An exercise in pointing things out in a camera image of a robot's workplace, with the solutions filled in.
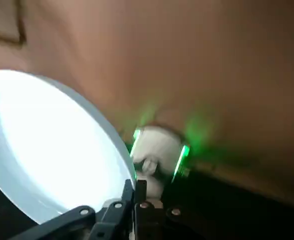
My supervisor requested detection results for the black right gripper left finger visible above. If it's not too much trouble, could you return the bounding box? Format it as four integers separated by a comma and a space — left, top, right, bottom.
9, 178, 134, 240

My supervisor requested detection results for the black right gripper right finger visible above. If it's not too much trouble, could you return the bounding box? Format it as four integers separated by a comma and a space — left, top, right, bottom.
134, 179, 187, 240

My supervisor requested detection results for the blue round plate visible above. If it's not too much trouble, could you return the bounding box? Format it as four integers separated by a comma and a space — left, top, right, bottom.
0, 69, 137, 225

